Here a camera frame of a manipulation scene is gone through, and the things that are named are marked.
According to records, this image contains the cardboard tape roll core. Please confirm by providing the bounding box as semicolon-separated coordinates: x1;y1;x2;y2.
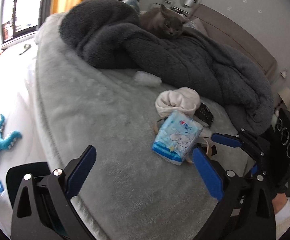
154;118;213;158

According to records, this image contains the black trash bin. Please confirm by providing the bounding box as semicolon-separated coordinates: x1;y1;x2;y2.
5;161;51;208

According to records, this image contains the white rolled sock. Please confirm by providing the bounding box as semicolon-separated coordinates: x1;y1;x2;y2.
155;87;201;118

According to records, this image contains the white crumpled tissue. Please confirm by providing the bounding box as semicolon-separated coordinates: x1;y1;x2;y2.
133;71;162;87

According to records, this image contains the right hand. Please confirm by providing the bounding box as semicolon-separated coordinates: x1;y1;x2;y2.
272;193;288;214

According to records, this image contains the white sweater cuff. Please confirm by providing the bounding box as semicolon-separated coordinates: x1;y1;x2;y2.
275;200;290;239

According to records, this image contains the window frame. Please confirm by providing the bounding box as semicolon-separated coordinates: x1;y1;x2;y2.
1;0;41;43

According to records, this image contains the light grey bed cover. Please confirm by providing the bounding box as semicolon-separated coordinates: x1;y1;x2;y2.
32;13;251;240

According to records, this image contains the dark grey fleece blanket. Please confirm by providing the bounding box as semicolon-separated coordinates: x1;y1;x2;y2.
59;0;274;135

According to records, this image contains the black snack wrapper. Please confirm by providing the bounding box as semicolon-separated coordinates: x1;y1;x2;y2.
194;103;214;128

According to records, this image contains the grey cat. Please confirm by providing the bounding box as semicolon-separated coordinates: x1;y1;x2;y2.
139;4;188;39

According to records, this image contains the blue tissue pack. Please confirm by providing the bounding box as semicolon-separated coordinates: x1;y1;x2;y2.
152;110;203;165

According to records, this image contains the beige headboard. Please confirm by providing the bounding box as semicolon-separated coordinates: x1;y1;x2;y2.
190;4;277;80

